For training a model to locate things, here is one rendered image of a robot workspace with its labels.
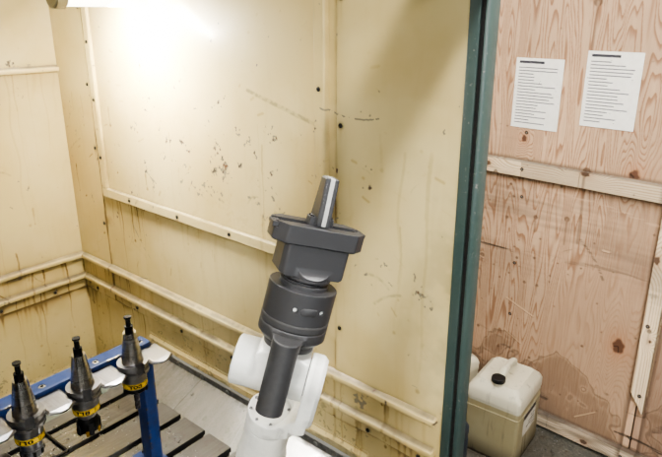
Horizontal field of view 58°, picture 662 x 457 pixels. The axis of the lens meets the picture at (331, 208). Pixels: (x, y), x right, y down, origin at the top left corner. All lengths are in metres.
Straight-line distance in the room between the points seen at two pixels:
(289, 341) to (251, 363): 0.07
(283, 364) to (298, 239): 0.15
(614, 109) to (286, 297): 2.07
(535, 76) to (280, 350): 2.19
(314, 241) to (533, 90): 2.12
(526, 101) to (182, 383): 1.80
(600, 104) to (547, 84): 0.24
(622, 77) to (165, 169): 1.75
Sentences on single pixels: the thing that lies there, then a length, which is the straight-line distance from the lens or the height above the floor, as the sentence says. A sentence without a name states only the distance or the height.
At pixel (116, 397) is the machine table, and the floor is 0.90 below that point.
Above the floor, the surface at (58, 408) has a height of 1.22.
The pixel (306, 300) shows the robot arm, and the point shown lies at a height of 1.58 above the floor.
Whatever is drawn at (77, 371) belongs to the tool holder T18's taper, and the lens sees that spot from 1.28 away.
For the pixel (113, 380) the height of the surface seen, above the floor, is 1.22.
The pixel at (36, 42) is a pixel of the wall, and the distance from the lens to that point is 2.17.
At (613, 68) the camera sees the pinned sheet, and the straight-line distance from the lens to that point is 2.63.
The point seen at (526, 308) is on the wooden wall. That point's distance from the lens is 3.03.
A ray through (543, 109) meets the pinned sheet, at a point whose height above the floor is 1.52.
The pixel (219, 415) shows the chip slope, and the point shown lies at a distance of 1.83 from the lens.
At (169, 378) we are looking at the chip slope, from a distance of 2.01.
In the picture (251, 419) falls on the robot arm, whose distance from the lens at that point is 0.86.
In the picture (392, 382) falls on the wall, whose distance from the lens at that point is 1.39.
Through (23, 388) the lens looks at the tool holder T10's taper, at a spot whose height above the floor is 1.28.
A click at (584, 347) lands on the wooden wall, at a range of 2.97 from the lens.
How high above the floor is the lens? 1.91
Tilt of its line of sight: 18 degrees down
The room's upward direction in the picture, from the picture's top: straight up
